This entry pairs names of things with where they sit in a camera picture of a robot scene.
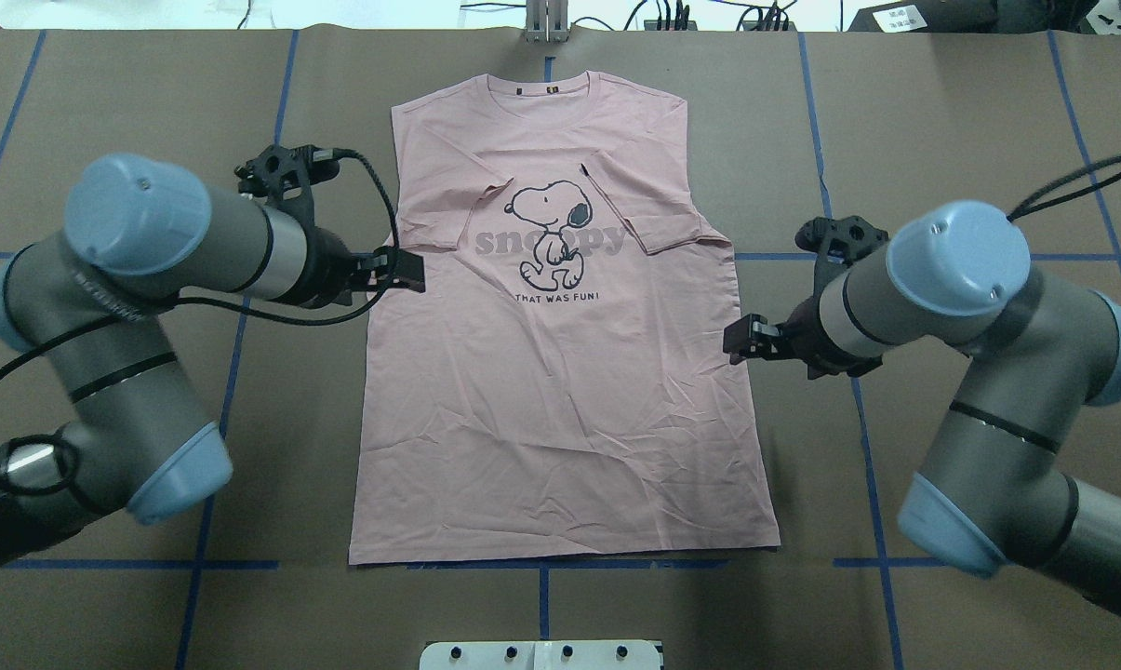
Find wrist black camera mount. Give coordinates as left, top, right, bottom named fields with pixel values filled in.
left=794, top=216, right=890, bottom=294
left=234, top=145, right=340, bottom=226

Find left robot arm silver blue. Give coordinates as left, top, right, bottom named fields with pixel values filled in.
left=0, top=145, right=425, bottom=568

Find pink snoopy t-shirt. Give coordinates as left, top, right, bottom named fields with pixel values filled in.
left=348, top=71, right=781, bottom=567

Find brown paper table cover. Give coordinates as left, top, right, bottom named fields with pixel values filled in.
left=0, top=25, right=1121, bottom=669

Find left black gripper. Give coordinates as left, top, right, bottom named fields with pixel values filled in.
left=304, top=238, right=427, bottom=308

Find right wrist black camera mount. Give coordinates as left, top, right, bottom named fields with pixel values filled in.
left=794, top=216, right=890, bottom=294

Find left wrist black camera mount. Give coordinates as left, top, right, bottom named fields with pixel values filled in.
left=234, top=145, right=340, bottom=226

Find white pedestal column with base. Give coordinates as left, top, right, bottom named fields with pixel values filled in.
left=418, top=639, right=666, bottom=669

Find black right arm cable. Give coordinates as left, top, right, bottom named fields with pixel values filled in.
left=1007, top=151, right=1121, bottom=224

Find aluminium frame post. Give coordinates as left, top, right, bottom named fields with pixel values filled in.
left=524, top=0, right=571, bottom=43

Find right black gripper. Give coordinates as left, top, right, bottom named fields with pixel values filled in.
left=723, top=298, right=882, bottom=379

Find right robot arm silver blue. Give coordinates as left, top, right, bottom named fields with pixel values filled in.
left=723, top=201, right=1121, bottom=616

